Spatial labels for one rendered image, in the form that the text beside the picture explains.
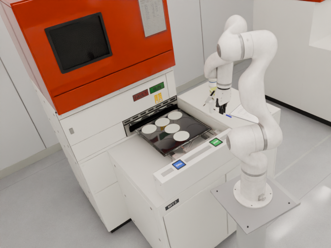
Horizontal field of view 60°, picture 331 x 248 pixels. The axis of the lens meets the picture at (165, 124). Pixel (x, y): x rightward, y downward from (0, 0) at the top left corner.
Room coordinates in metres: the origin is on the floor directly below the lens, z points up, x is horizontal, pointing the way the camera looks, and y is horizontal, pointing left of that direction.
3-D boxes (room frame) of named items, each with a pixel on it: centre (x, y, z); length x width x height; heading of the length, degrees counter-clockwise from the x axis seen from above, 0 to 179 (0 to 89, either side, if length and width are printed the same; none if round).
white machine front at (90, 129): (1.62, 0.24, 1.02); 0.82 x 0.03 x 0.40; 119
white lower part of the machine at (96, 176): (1.92, 0.41, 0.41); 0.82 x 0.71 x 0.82; 119
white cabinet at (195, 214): (1.46, -0.15, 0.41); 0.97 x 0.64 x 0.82; 119
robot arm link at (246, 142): (0.94, -0.34, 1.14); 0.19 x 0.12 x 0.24; 90
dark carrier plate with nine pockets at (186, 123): (1.52, -0.03, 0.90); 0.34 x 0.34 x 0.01; 29
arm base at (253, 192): (0.94, -0.37, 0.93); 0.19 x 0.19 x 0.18
